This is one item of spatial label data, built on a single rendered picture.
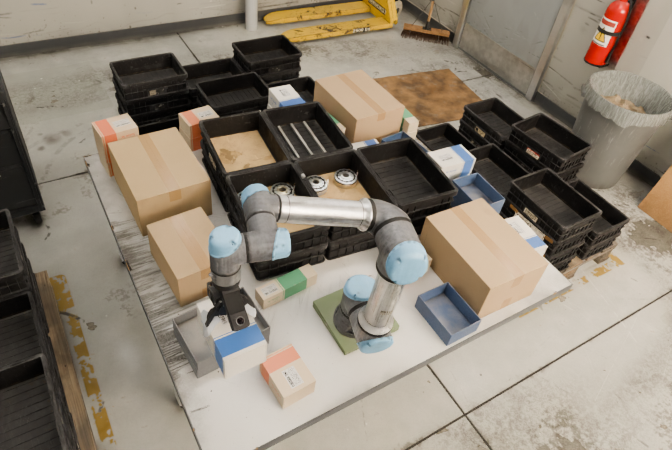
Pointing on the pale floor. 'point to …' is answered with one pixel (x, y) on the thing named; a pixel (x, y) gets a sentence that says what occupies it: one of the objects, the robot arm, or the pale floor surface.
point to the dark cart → (16, 165)
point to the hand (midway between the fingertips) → (231, 328)
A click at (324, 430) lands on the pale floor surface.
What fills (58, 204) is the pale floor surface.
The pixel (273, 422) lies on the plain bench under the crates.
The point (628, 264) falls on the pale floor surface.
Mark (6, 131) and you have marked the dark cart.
